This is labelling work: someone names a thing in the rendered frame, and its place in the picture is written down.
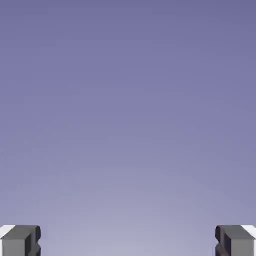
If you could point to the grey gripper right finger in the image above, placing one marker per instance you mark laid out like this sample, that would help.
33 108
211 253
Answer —
239 242

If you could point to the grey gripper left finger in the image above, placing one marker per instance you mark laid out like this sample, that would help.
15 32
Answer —
16 242

